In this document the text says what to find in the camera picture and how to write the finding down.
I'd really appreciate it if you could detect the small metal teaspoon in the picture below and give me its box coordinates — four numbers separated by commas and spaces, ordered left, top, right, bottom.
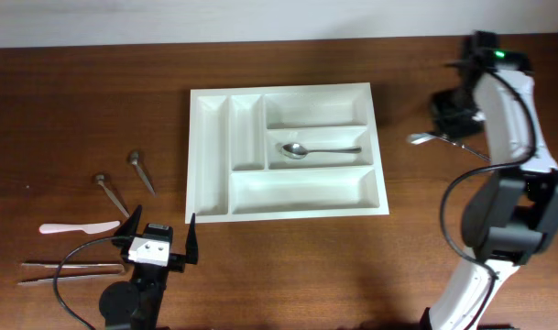
93, 173, 130, 217
127, 150, 157, 196

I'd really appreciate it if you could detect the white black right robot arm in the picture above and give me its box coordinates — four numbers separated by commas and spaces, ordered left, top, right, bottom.
420, 31, 558, 329

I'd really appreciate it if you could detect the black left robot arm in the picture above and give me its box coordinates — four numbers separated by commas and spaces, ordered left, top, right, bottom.
99, 206, 199, 330

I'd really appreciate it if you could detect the small metal teaspoon left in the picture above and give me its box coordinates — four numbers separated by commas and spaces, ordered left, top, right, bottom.
93, 173, 130, 217

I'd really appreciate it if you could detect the small metal teaspoon right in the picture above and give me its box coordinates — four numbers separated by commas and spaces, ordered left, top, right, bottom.
127, 150, 157, 196

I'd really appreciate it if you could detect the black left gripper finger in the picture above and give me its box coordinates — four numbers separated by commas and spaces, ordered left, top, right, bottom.
114, 204, 142, 237
185, 213, 199, 265

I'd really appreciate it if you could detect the metal spoon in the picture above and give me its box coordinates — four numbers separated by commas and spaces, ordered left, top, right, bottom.
407, 132, 490, 162
280, 143, 362, 160

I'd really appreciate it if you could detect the white plastic cutlery tray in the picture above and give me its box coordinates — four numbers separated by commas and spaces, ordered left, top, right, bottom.
185, 82, 389, 224

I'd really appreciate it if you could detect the pink plastic knife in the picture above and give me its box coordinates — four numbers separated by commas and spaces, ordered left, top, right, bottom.
38, 221, 120, 235

